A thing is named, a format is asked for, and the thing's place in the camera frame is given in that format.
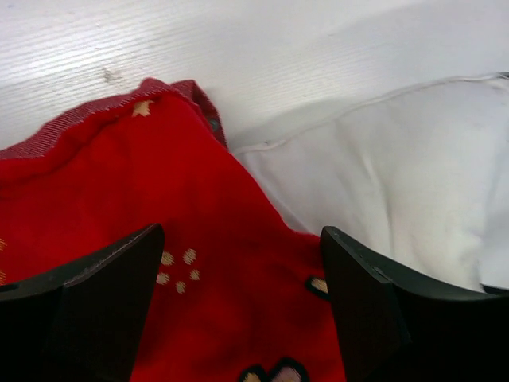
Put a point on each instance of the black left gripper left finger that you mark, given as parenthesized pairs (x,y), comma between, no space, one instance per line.
(82,321)

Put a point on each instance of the red printed pillowcase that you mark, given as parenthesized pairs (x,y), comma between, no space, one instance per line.
(239,295)

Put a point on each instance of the white pillow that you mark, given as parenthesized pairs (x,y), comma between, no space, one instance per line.
(419,175)

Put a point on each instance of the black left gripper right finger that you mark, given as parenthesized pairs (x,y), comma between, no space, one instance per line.
(396,324)

